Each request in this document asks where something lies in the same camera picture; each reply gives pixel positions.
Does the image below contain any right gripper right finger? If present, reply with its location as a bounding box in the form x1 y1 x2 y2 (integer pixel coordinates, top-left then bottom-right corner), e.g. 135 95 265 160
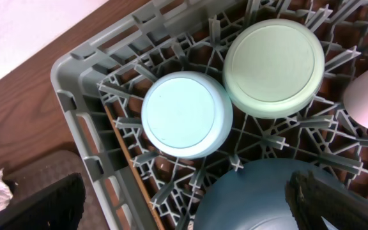
284 171 368 229

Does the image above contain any mint green bowl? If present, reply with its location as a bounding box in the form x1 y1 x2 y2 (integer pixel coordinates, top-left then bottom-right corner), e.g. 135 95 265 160
222 19 325 119

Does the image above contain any wooden chopstick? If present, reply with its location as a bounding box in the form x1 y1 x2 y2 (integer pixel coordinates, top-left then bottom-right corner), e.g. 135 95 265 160
104 103 165 230

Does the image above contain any grey dishwasher rack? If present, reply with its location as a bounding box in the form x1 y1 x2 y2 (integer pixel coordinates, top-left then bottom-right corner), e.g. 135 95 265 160
51 0 368 229

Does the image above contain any brown serving tray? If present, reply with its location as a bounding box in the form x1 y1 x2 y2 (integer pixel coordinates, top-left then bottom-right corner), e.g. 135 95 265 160
4 150 109 230

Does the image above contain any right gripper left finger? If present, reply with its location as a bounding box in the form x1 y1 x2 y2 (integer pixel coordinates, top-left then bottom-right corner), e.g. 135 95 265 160
0 172 86 230

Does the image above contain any light blue bowl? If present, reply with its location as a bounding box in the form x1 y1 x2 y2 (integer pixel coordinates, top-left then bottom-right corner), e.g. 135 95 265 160
141 71 233 159

